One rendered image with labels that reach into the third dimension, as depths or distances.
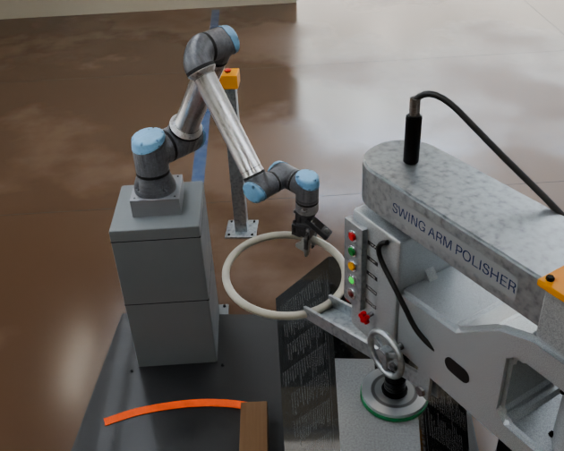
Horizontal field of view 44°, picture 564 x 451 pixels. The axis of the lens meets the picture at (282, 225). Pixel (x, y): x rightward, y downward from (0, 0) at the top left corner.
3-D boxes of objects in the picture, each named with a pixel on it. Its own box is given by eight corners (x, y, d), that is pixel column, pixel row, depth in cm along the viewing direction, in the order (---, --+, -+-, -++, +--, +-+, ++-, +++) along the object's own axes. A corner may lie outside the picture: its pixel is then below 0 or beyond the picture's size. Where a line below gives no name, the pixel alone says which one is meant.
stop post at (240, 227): (258, 220, 458) (246, 63, 397) (255, 238, 442) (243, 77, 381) (228, 221, 460) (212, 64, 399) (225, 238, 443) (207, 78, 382)
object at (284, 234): (375, 289, 261) (375, 283, 259) (264, 341, 241) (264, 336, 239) (303, 221, 294) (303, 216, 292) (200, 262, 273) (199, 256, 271)
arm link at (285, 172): (262, 165, 270) (286, 178, 264) (282, 155, 277) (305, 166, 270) (262, 186, 276) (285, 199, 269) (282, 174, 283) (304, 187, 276)
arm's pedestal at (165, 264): (127, 377, 347) (94, 238, 299) (140, 310, 388) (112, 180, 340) (226, 370, 347) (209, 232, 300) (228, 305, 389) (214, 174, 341)
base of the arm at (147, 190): (129, 199, 308) (125, 179, 303) (141, 177, 324) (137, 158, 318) (171, 199, 306) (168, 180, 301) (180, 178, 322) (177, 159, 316)
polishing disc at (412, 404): (347, 390, 226) (347, 387, 225) (392, 359, 237) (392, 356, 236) (397, 429, 212) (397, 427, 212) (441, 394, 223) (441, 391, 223)
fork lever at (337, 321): (478, 375, 199) (477, 360, 197) (428, 404, 191) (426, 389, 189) (340, 302, 257) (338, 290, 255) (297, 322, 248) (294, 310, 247)
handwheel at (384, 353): (425, 376, 192) (430, 336, 183) (397, 392, 188) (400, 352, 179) (390, 344, 203) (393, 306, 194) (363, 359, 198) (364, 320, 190)
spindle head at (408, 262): (488, 370, 196) (510, 242, 171) (430, 404, 187) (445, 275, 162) (404, 302, 222) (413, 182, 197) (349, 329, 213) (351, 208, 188)
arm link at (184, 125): (153, 143, 318) (195, 22, 259) (182, 130, 328) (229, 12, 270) (173, 167, 315) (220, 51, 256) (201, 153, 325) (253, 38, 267)
